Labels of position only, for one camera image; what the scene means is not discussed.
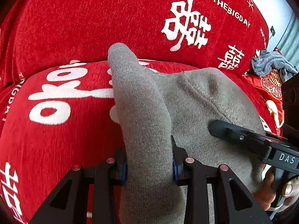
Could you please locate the red embroidered cushion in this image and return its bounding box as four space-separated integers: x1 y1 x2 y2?
243 68 284 136

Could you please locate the grey knitted garment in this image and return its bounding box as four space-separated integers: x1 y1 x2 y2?
108 43 264 223

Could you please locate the red sofa back cover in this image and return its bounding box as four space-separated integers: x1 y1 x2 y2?
1 0 269 87

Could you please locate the red sofa seat cover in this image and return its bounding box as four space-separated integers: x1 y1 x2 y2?
1 61 276 223

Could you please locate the person's right hand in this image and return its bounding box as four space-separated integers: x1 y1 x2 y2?
253 167 298 212

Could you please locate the blue-grey crumpled towel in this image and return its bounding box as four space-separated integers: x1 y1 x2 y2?
251 50 298 83

